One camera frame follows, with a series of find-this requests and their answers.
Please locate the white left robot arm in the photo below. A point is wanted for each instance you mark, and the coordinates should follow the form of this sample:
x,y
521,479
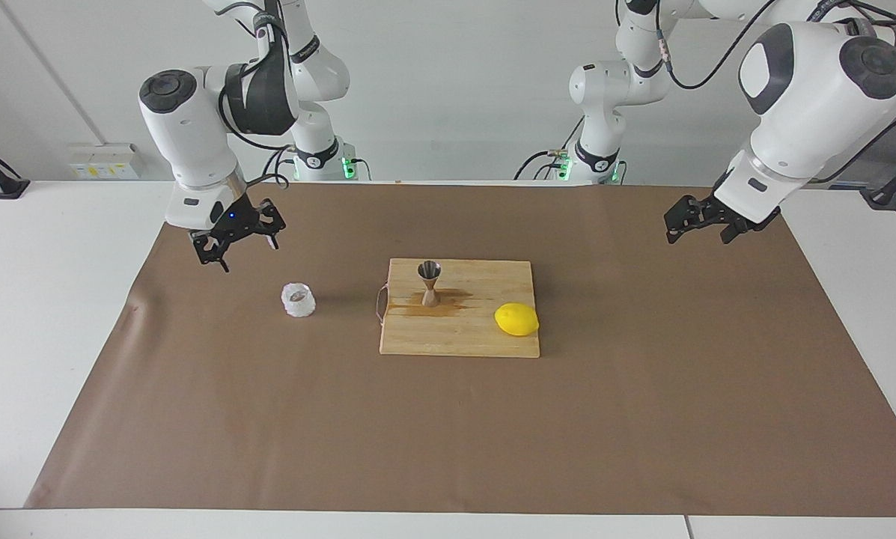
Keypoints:
x,y
814,112

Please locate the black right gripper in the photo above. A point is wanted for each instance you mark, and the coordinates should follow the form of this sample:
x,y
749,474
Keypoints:
x,y
234,221

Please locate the brown paper table mat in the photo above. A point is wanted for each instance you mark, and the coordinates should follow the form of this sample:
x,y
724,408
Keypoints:
x,y
268,419

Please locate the steel double jigger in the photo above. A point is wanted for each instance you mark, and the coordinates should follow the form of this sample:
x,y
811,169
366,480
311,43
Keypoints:
x,y
430,288

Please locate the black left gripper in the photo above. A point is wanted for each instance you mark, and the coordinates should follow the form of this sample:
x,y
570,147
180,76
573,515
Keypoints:
x,y
717,211

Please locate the white wall socket box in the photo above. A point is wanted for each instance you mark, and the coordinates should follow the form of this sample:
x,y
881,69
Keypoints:
x,y
103,161

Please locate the wooden cutting board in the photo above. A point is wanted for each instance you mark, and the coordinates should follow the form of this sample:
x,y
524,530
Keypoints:
x,y
455,329

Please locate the yellow lemon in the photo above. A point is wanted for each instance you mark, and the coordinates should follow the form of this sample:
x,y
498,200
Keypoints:
x,y
516,320

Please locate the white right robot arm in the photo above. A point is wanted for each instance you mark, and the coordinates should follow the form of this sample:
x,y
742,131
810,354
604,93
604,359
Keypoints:
x,y
193,135

